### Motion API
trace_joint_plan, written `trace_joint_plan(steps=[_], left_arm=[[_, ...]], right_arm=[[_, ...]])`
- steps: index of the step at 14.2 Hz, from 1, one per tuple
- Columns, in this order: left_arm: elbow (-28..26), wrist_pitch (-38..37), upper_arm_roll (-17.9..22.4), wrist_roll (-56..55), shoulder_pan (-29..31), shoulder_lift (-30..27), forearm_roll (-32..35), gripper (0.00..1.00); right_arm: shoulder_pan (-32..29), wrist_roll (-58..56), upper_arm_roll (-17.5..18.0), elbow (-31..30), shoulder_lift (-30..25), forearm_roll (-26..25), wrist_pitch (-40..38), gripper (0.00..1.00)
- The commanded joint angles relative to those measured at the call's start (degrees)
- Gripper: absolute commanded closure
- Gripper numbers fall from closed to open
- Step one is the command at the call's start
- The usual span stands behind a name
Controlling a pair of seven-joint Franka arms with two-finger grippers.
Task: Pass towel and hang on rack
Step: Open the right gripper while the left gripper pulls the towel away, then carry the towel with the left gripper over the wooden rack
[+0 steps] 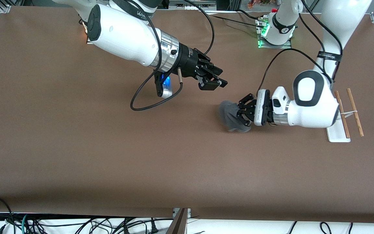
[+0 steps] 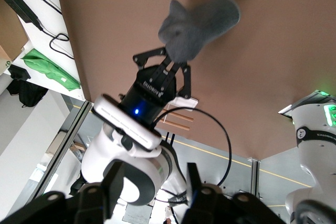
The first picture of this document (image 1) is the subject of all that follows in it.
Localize short black table cable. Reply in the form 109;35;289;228
237;9;265;20

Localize brown metal frame post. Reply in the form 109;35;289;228
167;208;188;234

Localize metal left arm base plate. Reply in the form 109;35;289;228
257;18;293;49

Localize teal floor cable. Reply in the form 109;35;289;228
21;214;30;234

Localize brown table cover sheet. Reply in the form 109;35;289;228
0;6;374;224

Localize grey microfibre towel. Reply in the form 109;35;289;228
219;100;252;133

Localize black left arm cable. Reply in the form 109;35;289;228
257;0;343;95

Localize red orange small objects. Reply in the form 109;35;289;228
247;0;273;8

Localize long black table cable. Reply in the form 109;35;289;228
202;11;266;28

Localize tangled black floor cables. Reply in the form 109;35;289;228
28;216;174;234

